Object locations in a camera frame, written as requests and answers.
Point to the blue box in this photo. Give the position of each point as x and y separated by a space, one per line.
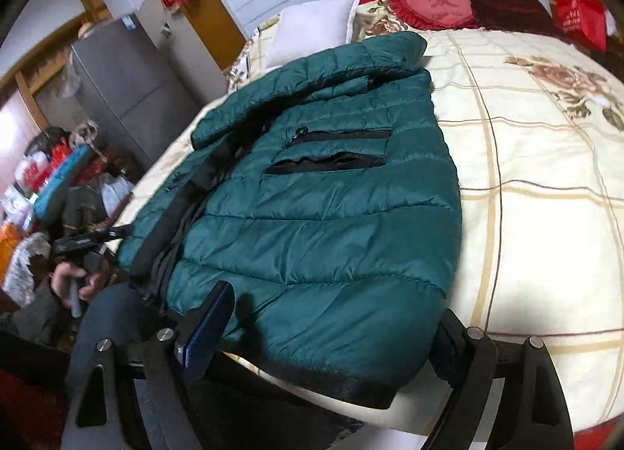
63 179

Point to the white square pillow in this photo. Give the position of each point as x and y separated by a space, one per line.
312 31

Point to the green puffer jacket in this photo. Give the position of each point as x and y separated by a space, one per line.
317 235

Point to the wooden wall panel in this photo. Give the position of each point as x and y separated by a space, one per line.
214 21

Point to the white fringed cloth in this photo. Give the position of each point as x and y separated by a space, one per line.
27 265

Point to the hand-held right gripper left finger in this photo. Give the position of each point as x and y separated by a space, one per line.
209 328

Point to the red shopping bag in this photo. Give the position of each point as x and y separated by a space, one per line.
582 16

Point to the pile of red packets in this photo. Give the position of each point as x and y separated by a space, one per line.
41 162

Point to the red heart-shaped pillow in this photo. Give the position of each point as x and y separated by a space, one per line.
436 6

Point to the grey refrigerator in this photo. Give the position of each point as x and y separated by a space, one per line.
136 89

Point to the dark red velvet pillow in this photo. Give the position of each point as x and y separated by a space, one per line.
512 9

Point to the white plastic bag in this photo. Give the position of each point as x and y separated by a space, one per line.
115 190

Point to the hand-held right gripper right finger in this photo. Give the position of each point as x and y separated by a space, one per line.
475 357

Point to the person's left hand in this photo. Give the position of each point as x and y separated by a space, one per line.
63 279

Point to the bed with floral checked sheet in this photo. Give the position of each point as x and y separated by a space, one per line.
536 235

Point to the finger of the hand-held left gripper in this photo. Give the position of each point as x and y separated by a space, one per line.
114 234

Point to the person's left forearm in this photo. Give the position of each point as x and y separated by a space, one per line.
34 318

